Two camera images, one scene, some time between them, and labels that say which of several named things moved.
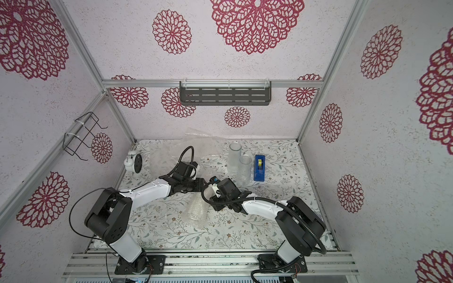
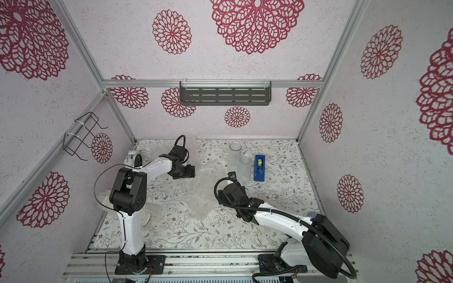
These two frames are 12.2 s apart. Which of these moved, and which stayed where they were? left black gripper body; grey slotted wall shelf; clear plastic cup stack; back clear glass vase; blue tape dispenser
Moved: left black gripper body
Stayed: blue tape dispenser; clear plastic cup stack; back clear glass vase; grey slotted wall shelf
